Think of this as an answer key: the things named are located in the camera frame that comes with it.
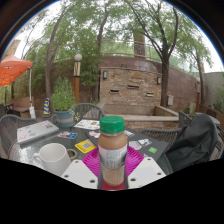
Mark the short wooden lamp post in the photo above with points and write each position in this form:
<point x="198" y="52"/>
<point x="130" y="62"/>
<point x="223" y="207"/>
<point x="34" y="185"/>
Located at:
<point x="198" y="96"/>

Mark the green plant in blue pot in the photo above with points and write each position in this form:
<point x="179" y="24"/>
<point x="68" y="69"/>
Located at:
<point x="63" y="96"/>

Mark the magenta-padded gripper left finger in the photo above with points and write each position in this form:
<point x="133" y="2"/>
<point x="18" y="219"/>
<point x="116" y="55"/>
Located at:
<point x="78" y="173"/>

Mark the blue yellow striped cone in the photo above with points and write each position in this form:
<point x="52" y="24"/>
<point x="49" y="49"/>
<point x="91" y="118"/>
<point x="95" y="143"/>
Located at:
<point x="47" y="107"/>

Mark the globe-topped wooden lamp post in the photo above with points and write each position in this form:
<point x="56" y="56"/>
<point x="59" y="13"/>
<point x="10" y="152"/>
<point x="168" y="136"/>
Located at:
<point x="77" y="83"/>

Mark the small blue sticker sheet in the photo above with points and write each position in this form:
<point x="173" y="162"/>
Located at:
<point x="67" y="135"/>

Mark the grey mesh patio chair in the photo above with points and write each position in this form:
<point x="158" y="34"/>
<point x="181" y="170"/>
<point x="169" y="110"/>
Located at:
<point x="87" y="111"/>
<point x="156" y="134"/>
<point x="10" y="130"/>

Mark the white ceramic mug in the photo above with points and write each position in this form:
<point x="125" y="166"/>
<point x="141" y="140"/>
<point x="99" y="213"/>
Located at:
<point x="55" y="160"/>

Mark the grey wall utility box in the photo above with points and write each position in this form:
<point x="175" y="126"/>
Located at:
<point x="170" y="100"/>

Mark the yellow card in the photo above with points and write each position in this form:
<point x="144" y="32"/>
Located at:
<point x="85" y="146"/>

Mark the white sticker sheet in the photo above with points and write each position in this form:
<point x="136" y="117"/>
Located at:
<point x="87" y="124"/>

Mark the green-capped brown drink bottle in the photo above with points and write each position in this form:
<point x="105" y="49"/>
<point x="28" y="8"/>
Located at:
<point x="112" y="141"/>

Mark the white slim pole stand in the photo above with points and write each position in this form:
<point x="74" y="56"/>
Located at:
<point x="32" y="112"/>

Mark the wooden bench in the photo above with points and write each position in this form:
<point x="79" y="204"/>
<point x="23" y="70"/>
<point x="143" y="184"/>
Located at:
<point x="20" y="106"/>

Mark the black jacket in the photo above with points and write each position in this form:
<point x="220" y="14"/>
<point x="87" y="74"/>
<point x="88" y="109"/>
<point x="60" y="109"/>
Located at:
<point x="193" y="140"/>

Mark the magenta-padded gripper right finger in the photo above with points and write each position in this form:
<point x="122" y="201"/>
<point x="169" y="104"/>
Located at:
<point x="146" y="171"/>

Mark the black wall lamp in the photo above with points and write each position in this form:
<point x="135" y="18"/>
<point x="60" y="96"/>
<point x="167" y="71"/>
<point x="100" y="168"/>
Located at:
<point x="105" y="75"/>
<point x="159" y="80"/>

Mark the black laptop with stickers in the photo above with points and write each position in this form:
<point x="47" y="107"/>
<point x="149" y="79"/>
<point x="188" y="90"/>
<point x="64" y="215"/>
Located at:
<point x="156" y="144"/>

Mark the orange patio umbrella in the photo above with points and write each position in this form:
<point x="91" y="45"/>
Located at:
<point x="13" y="68"/>

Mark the leaning slim tree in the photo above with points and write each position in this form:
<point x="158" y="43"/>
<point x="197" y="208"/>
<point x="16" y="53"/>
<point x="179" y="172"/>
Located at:
<point x="49" y="70"/>

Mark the silver laptop with stickers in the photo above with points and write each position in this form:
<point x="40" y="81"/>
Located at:
<point x="36" y="131"/>

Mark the dark forked tree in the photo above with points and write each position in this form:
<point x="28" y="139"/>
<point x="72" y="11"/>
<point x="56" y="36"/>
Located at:
<point x="165" y="83"/>

